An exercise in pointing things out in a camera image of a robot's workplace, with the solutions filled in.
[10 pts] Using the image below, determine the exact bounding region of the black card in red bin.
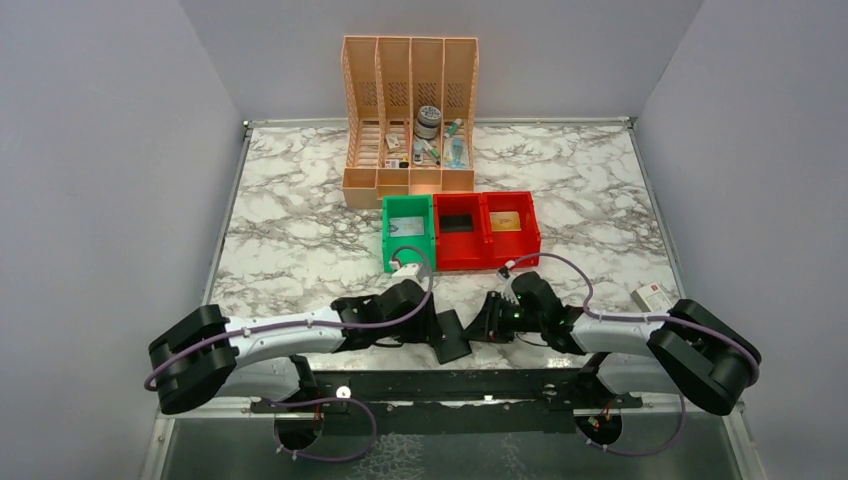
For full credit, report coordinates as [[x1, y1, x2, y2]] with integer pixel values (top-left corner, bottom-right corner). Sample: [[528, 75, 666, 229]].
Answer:
[[439, 214, 474, 233]]

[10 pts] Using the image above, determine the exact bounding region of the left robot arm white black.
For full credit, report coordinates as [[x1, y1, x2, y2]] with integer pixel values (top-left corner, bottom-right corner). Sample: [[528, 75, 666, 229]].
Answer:
[[144, 280, 470, 415]]

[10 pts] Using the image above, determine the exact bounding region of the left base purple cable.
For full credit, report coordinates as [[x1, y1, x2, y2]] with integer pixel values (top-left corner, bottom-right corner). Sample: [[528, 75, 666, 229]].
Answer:
[[272, 397, 379, 464]]

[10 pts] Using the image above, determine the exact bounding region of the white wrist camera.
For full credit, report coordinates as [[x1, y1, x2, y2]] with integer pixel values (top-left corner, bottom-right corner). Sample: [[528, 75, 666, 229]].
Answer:
[[497, 260, 519, 304], [391, 262, 426, 284]]

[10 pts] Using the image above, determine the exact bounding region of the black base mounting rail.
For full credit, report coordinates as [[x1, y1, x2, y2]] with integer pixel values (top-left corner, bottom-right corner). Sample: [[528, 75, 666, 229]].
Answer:
[[250, 368, 644, 416]]

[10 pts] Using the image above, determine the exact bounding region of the small white box red label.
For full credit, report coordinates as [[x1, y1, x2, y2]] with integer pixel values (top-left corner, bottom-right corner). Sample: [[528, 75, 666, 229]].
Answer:
[[630, 283, 674, 313]]

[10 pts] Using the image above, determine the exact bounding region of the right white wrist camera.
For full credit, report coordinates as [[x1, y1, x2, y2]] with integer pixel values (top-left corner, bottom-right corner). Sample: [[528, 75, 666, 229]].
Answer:
[[497, 260, 519, 304]]

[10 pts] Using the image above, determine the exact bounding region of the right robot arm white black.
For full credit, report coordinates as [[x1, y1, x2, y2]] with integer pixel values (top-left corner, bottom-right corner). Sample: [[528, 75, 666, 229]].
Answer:
[[462, 272, 762, 416]]

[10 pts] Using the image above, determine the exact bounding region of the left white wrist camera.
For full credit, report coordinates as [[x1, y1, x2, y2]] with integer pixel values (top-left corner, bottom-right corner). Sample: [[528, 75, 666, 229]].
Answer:
[[391, 262, 426, 284]]

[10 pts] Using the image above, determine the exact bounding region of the blue packaged item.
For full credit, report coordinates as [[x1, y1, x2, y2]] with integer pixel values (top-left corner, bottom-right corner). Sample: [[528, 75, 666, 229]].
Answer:
[[442, 136, 470, 170]]

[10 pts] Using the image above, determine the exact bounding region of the peach desk file organizer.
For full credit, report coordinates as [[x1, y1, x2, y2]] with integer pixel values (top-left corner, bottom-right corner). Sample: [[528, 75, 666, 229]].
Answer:
[[341, 35, 480, 209]]

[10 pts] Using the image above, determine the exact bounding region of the gold card in red bin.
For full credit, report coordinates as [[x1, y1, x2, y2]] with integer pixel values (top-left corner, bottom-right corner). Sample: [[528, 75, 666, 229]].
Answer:
[[490, 211, 522, 233]]

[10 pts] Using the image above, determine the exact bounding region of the red plastic bin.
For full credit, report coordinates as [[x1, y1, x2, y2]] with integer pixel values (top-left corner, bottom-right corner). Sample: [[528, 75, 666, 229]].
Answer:
[[433, 193, 489, 271], [482, 191, 541, 268]]

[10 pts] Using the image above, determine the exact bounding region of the black card holder wallet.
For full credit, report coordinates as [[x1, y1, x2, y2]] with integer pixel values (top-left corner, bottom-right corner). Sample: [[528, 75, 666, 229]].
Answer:
[[429, 309, 472, 365]]

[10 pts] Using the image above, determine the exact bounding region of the green plastic bin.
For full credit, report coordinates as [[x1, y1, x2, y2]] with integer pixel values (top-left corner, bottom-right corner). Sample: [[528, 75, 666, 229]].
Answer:
[[381, 195, 436, 273]]

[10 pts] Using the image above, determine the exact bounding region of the silver card in green bin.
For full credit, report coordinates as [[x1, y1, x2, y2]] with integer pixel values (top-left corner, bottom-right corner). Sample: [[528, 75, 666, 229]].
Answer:
[[388, 216, 426, 238]]

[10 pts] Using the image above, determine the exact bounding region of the small white box in organizer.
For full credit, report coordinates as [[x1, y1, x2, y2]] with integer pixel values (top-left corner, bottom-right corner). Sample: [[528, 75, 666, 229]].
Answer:
[[385, 133, 401, 151]]

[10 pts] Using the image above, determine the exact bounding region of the small white bottle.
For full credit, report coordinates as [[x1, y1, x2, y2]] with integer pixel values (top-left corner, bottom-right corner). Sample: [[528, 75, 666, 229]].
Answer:
[[413, 142, 424, 165]]

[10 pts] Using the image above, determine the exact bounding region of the green capped tube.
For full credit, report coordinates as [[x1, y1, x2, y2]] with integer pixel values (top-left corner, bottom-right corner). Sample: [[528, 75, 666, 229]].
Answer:
[[444, 118, 463, 138]]

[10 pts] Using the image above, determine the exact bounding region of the round grey tin jar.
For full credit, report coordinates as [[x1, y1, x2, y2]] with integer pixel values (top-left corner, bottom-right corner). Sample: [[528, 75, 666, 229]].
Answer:
[[413, 105, 442, 140]]

